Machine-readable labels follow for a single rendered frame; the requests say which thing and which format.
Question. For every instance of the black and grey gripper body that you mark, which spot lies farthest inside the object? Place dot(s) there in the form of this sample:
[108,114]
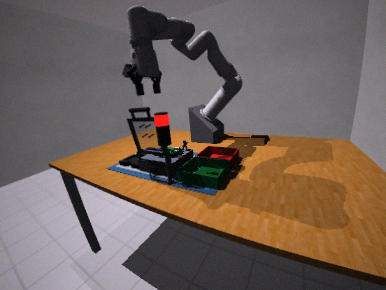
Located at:
[145,60]

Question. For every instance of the green circuit board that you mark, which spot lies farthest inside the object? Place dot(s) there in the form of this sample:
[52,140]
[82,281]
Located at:
[174,150]

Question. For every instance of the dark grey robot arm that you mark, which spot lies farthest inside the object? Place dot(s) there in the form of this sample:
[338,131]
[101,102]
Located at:
[142,23]

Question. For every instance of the green open-top bin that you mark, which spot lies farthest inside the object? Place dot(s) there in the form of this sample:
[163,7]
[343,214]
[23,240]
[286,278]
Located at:
[205,172]

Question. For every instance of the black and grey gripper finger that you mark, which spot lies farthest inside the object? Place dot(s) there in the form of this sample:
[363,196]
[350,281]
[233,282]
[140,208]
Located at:
[156,85]
[137,82]

